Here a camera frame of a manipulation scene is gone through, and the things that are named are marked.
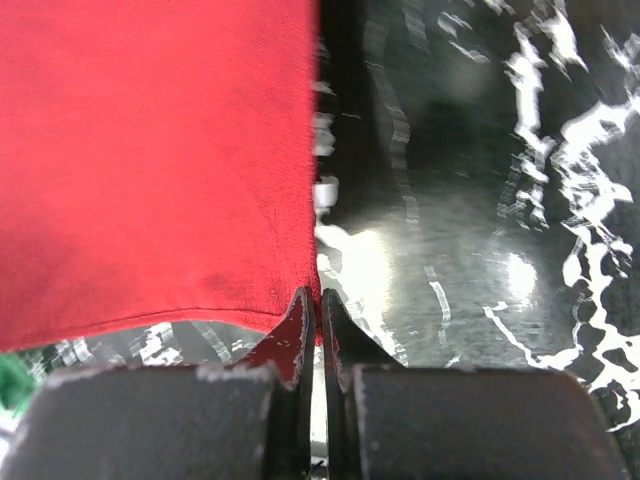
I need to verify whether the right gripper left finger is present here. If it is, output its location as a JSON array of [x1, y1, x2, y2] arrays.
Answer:
[[239, 287, 316, 479]]

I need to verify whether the green white cloth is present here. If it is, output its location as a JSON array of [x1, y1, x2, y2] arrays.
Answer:
[[0, 353, 38, 418]]

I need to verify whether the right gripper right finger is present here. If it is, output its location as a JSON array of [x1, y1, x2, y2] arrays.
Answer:
[[321, 289, 410, 479]]

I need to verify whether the red cloth napkin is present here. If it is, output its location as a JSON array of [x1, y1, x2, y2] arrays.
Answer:
[[1, 1, 320, 351]]

